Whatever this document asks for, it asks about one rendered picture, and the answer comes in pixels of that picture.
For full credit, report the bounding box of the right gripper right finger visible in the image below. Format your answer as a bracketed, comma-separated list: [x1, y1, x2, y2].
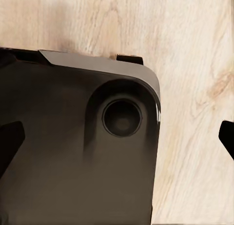
[218, 121, 234, 160]

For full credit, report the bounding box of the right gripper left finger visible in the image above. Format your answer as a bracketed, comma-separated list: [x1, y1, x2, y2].
[0, 121, 25, 179]

